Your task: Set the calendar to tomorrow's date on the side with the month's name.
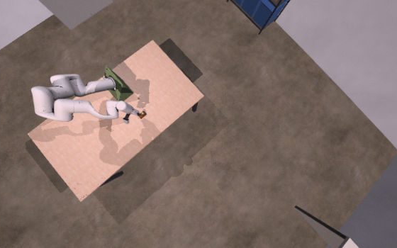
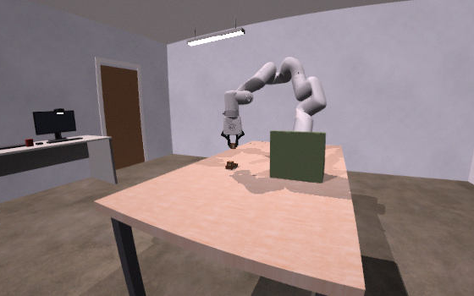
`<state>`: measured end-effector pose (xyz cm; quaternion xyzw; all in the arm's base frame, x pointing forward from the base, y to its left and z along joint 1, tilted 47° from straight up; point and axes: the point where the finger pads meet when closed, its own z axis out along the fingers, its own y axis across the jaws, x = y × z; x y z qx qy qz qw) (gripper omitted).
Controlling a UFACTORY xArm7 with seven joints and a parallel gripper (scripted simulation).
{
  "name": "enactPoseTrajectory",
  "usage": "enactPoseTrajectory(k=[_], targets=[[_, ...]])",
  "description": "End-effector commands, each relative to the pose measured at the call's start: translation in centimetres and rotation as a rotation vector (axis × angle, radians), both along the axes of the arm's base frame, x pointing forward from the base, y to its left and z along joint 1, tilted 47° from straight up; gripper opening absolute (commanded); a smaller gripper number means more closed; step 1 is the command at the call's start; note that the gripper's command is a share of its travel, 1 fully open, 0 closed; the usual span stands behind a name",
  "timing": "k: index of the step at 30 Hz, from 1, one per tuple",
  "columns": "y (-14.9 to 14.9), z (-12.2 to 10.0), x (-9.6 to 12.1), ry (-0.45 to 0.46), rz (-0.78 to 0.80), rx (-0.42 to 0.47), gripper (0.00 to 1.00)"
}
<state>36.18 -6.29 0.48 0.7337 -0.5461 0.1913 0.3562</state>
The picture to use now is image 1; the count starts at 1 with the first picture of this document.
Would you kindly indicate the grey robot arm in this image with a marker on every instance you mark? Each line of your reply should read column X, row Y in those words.
column 67, row 85

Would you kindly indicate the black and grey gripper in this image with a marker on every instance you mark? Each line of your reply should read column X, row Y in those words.
column 136, row 112

